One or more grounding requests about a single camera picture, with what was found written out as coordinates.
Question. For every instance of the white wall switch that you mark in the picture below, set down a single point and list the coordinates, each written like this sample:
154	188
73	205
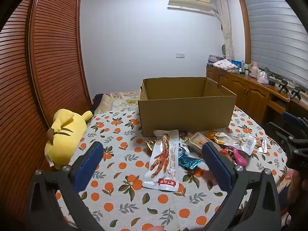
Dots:
180	55

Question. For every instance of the pink tissue pack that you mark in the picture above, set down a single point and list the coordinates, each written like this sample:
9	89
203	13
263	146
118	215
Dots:
263	78

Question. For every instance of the floral blanket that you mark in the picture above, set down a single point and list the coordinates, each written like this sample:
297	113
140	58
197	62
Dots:
120	101

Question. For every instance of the teal foil snack packet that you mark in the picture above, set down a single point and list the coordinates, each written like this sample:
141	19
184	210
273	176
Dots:
189	161

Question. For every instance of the blue carton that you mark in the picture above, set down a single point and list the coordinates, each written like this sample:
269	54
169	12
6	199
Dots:
236	63

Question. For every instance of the pink snack packet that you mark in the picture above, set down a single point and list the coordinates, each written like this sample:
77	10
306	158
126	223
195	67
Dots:
237	155

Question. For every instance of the yellow plush toy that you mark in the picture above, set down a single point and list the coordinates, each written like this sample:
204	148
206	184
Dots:
67	134

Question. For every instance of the small orange white snack packet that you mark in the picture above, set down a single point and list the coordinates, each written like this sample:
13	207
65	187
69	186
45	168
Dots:
261	144

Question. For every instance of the orange meat snack packet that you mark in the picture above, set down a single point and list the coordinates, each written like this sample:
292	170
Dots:
223	137

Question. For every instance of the black clamp stand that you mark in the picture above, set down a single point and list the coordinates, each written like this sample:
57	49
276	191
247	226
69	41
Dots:
297	92
282	85

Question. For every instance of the small white fan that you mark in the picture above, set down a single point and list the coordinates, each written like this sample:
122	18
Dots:
224	50

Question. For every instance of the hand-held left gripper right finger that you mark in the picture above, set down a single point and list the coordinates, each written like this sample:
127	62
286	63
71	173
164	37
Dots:
216	167

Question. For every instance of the wooden window frame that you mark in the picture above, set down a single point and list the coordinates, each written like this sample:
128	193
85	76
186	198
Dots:
245	28

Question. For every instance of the chicken foot snack packet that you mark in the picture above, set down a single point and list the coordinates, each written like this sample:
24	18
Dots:
166	163

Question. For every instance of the grey window blind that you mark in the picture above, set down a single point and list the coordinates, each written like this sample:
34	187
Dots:
276	41

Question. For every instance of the brown cardboard box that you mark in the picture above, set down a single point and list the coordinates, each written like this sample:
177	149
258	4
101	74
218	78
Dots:
187	115

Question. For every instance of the clear sesame candy packet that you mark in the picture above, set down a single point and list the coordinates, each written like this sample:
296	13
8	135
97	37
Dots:
199	140

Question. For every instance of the orange print bed sheet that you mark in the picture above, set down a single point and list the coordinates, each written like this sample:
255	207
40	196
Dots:
120	192

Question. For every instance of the folded pink printed cloth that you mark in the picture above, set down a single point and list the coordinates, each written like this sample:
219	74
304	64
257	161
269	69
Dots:
223	64

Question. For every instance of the pink bottle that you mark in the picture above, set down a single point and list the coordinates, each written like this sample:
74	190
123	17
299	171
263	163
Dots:
254	70

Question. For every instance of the wooden louvred wardrobe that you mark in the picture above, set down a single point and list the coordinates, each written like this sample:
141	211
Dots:
48	53

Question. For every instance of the cream patterned curtain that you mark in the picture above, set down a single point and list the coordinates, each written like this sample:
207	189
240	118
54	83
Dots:
225	24

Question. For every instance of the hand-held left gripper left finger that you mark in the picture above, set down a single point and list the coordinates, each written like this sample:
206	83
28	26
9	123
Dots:
88	167

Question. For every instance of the purple box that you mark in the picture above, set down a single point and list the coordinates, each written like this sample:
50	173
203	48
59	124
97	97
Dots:
215	59

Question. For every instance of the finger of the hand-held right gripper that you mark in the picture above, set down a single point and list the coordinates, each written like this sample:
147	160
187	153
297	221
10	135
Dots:
280	132
291	119

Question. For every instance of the dark cloth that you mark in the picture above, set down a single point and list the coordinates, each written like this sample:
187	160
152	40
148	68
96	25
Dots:
96	99

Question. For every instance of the white barcode snack packet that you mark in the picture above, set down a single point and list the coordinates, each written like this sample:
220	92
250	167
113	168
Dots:
247	144

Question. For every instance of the wooden sideboard cabinet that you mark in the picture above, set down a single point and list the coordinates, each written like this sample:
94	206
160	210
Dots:
240	86

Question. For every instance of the gold foil snack packet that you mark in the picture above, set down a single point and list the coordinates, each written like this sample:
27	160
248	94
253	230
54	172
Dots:
150	145

